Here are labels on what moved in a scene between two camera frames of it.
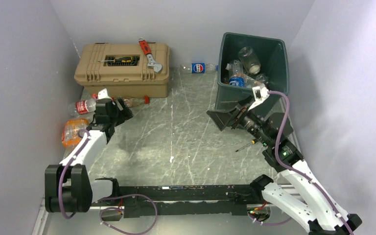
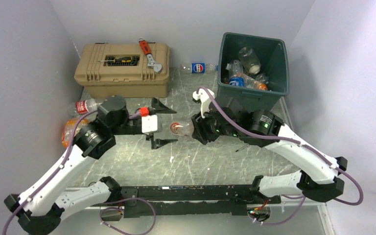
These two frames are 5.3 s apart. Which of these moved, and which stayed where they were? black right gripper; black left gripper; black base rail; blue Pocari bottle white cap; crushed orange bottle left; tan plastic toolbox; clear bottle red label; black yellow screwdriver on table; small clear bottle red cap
Moved: black left gripper; black right gripper; small clear bottle red cap
Stayed: tan plastic toolbox; black yellow screwdriver on table; crushed orange bottle left; clear bottle red label; black base rail; blue Pocari bottle white cap
